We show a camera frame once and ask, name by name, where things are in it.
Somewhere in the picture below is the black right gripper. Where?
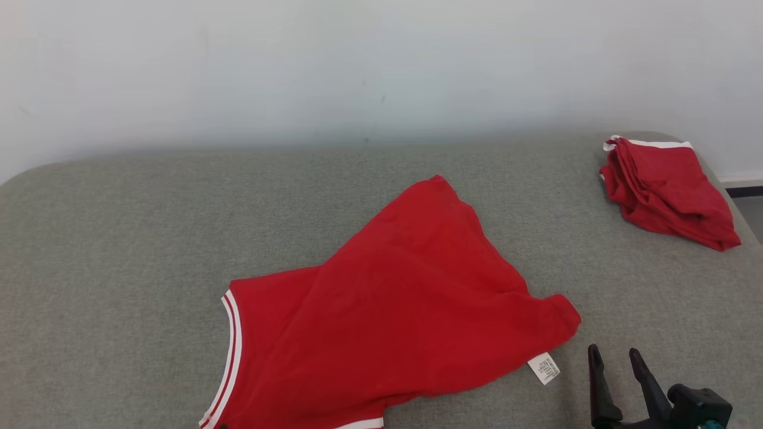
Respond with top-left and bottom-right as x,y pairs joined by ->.
587,343 -> 710,429

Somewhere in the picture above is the red shorts white stripe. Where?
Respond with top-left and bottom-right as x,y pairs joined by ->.
598,135 -> 743,253

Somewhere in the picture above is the red basketball jersey white trim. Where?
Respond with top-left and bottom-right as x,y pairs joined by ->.
199,174 -> 582,429

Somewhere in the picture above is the dark wall baseboard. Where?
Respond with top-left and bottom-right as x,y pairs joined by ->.
718,174 -> 763,199

